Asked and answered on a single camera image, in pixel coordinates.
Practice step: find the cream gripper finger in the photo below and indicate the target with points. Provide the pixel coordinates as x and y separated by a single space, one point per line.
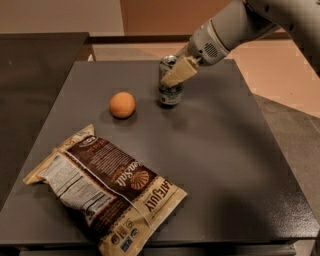
183 52
175 70

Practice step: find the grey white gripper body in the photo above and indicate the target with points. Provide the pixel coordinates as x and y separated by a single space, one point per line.
204 44

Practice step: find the green white 7up can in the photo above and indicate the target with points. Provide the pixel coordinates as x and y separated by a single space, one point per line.
168 96

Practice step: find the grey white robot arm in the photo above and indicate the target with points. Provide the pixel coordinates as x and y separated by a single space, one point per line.
247 20

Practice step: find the orange fruit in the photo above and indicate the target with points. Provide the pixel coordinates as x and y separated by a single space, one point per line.
122 105

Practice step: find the brown chips bag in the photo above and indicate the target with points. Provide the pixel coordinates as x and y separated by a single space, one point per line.
118 199

